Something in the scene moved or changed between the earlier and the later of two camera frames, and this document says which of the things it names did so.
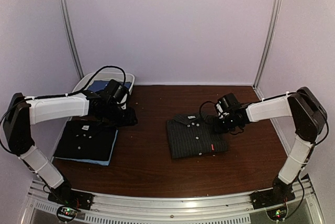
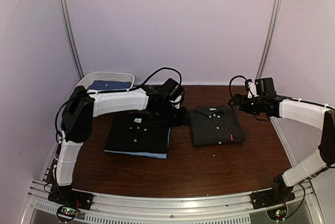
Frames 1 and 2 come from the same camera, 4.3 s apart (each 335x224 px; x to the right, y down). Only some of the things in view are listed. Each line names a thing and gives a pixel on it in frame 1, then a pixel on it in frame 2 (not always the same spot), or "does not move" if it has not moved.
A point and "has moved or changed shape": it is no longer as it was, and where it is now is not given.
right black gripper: (218, 128) -> (236, 97)
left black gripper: (129, 120) -> (181, 120)
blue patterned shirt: (100, 85) does not move
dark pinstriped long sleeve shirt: (193, 135) has moved or changed shape
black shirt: (89, 139) -> (137, 132)
